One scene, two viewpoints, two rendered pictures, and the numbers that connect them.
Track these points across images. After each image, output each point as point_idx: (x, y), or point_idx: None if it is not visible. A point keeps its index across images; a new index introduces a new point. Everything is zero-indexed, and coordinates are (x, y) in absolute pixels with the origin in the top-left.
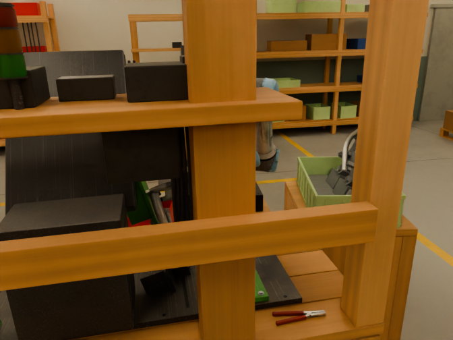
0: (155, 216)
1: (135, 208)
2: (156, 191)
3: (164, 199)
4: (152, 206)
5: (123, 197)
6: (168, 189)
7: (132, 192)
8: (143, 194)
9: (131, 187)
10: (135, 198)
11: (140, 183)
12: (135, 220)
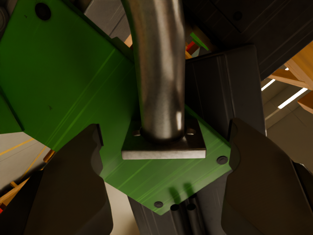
0: (106, 40)
1: (185, 61)
2: (241, 119)
3: (95, 136)
4: (125, 90)
5: (291, 57)
6: (250, 160)
7: (261, 89)
8: (193, 112)
9: (263, 106)
10: (228, 80)
11: (225, 141)
12: (123, 47)
